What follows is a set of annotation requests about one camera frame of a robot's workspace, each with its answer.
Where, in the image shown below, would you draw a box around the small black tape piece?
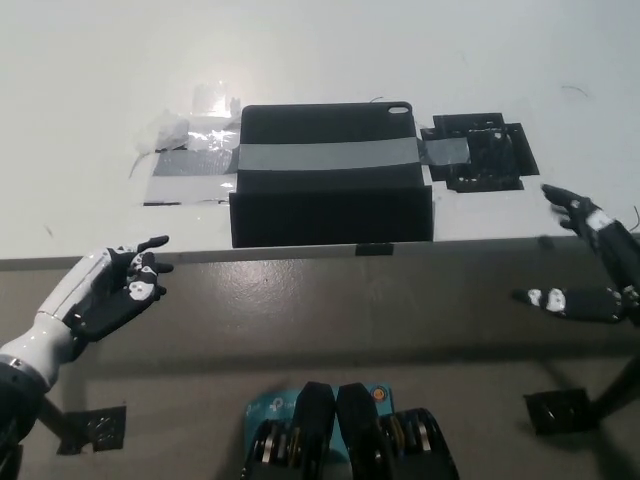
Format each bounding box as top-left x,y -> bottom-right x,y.
355,242 -> 395,258

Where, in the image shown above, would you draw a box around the grey tape strip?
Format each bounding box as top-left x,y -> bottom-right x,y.
150,135 -> 474,177

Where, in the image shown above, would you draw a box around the crumpled clear plastic wrap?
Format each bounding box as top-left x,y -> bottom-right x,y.
130,110 -> 191,154

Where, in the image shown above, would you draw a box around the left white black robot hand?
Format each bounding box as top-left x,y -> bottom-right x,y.
0,235 -> 175,393

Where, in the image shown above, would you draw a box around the black robot body blocks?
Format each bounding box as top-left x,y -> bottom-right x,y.
240,381 -> 460,480

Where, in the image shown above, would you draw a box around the black tape patch cluster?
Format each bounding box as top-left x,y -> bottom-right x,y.
419,112 -> 541,193

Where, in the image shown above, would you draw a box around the teal printed box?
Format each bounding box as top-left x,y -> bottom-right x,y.
243,381 -> 397,469

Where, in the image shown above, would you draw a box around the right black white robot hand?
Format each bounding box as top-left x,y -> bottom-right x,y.
510,183 -> 640,327

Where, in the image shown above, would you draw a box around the black floor tape patch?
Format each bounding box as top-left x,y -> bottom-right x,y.
55,405 -> 127,455
522,387 -> 592,435

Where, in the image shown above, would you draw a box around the black folded tablet cover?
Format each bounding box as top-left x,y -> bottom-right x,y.
229,101 -> 434,249

